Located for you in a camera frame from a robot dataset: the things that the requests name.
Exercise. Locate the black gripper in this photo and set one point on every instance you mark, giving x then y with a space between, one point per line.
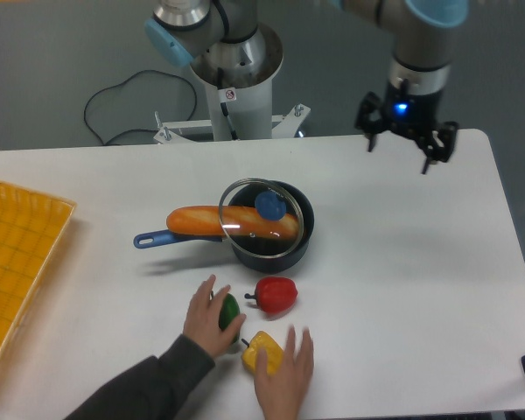
409 109

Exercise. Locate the glass pot lid blue knob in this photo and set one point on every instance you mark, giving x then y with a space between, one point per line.
272 200

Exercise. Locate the green bell pepper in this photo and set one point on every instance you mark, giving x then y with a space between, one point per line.
228 312

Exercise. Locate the yellow bell pepper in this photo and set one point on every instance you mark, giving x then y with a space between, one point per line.
262 341

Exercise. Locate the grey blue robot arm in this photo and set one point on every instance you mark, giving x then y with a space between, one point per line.
424 32

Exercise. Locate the dark grey sleeve forearm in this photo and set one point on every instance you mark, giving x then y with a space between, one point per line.
155 388

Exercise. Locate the person left hand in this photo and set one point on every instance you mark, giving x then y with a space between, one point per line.
202 320

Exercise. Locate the person right hand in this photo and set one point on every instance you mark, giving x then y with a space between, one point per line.
281 395

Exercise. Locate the dark blue saucepan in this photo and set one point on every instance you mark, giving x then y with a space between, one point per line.
264 265

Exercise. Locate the orange baguette bread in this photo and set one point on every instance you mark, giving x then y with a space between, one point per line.
192 221

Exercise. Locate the red bell pepper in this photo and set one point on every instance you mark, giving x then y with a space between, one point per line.
274 294

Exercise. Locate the yellow plastic basket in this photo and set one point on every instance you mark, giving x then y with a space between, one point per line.
31 225

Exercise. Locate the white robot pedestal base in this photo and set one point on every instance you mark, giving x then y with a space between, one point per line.
237 78

